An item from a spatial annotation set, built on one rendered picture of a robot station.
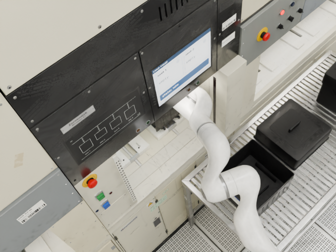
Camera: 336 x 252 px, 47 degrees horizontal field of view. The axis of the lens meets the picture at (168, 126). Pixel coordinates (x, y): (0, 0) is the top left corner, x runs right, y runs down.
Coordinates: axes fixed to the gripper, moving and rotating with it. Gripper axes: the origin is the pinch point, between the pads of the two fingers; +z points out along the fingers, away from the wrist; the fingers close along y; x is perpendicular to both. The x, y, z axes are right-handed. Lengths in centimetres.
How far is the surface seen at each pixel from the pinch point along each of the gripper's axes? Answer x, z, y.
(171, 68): 42, -30, -11
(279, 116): -34, -47, 46
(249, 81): -7.9, -30.5, 36.4
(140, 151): -30.5, -10.2, -23.3
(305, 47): -33, -26, 96
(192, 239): -120, -43, -21
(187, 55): 43, -30, -2
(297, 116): -34, -53, 53
